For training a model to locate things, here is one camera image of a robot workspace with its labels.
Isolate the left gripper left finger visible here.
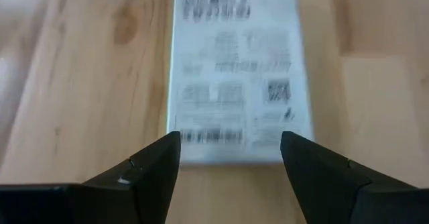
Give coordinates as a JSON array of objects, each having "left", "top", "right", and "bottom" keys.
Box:
[{"left": 0, "top": 131, "right": 182, "bottom": 224}]

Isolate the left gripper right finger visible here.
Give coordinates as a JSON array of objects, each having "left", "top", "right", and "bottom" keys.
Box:
[{"left": 280, "top": 131, "right": 429, "bottom": 224}]

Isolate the white card reader box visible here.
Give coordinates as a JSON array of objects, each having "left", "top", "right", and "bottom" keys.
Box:
[{"left": 166, "top": 0, "right": 315, "bottom": 166}]

